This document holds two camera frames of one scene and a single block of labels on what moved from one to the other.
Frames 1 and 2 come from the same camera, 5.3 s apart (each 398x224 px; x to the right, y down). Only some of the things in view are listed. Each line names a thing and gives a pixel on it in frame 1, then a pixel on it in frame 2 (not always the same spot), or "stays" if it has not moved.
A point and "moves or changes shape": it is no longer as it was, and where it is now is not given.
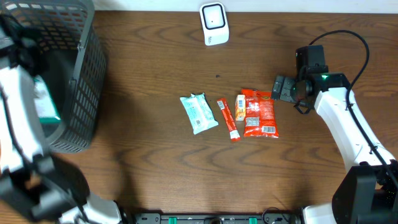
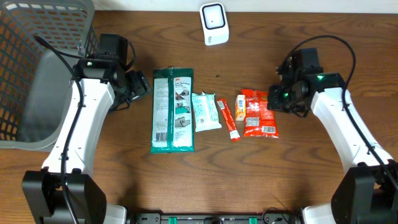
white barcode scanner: x=214 y=23 stays
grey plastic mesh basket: x=75 y=76 stays
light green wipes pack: x=200 y=114 moves or changes shape
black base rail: x=217 y=218 stays
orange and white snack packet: x=240 y=107 stays
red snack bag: x=260 y=117 stays
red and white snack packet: x=234 y=132 stays
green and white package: x=46 y=111 → x=172 y=125
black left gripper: x=38 y=60 → x=140 y=85
